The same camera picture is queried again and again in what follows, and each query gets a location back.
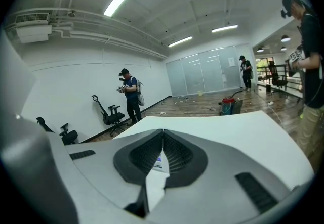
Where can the white ceiling pipes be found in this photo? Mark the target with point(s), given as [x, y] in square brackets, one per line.
[108, 38]

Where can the black metal railing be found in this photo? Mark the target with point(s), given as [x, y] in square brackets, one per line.
[293, 81]

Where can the white wet wipes packet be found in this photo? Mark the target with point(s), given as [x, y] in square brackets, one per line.
[160, 163]

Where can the scattered small floor items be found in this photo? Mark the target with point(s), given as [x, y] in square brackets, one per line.
[182, 100]

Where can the round pendant lamp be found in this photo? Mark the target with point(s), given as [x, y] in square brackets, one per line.
[283, 48]
[285, 38]
[260, 50]

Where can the black office chair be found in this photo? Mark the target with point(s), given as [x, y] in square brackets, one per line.
[68, 137]
[277, 76]
[114, 118]

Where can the yellow bucket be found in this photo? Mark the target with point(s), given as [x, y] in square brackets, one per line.
[200, 93]

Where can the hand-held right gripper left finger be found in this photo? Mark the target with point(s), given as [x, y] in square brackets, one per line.
[96, 167]

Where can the frosted glass partition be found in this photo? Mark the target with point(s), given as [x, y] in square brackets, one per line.
[202, 71]

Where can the red green vacuum cleaner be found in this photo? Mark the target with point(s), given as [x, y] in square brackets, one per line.
[227, 105]

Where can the white paper notice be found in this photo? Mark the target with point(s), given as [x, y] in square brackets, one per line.
[231, 62]

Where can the white air conditioner unit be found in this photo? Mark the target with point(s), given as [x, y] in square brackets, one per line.
[34, 28]

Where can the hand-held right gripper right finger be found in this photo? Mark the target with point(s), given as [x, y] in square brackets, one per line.
[215, 192]

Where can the grey mesh backpack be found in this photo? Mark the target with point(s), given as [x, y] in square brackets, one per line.
[140, 91]

